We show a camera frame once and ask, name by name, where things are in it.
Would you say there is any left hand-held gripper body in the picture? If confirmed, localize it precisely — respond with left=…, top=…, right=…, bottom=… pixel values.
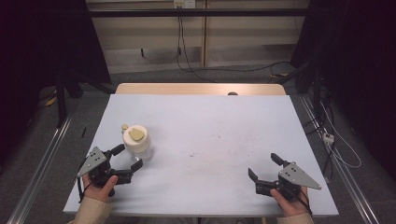
left=77, top=146, right=134, bottom=198

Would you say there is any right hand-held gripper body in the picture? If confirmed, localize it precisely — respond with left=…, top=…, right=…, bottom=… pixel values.
left=255, top=161, right=322, bottom=201

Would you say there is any glass jar with cream lid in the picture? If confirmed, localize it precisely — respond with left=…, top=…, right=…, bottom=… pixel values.
left=120, top=123, right=155, bottom=162

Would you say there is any person's left hand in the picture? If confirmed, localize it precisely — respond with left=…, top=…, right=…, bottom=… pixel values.
left=81, top=174, right=120, bottom=203

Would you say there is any person's right hand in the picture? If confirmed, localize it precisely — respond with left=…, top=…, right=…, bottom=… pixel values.
left=269, top=185, right=313, bottom=218

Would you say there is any white power strip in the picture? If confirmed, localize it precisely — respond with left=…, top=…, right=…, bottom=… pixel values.
left=321, top=132, right=336, bottom=147

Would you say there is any white table mat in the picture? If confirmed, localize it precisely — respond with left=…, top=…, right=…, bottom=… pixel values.
left=63, top=93, right=340, bottom=218

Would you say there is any black metal stand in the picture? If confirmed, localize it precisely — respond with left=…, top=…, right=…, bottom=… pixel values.
left=54, top=72, right=68, bottom=129

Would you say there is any wooden table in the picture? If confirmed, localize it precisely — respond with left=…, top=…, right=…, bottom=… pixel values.
left=114, top=82, right=287, bottom=96

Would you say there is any black curtain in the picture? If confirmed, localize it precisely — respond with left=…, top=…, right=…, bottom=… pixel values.
left=0, top=0, right=112, bottom=132
left=290, top=0, right=396, bottom=181

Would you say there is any black horizontal bar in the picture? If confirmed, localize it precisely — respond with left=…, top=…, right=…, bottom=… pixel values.
left=88, top=7, right=310, bottom=19

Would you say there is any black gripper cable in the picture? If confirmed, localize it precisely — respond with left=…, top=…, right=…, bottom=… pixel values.
left=76, top=175, right=93, bottom=204
left=296, top=189, right=314, bottom=217

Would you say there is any aluminium floor rail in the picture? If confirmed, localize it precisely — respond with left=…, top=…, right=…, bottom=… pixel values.
left=299, top=95, right=381, bottom=224
left=5, top=114, right=75, bottom=224

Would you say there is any white cable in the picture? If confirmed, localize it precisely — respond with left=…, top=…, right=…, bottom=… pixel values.
left=319, top=102, right=362, bottom=170

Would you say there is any black floor cable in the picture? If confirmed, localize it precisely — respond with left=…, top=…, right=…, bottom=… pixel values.
left=186, top=60, right=293, bottom=75

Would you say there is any black hanging cable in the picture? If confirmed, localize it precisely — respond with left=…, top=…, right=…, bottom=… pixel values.
left=175, top=15, right=217, bottom=83

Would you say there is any white wall outlet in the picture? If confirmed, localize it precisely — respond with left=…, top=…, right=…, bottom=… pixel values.
left=173, top=0, right=197, bottom=9

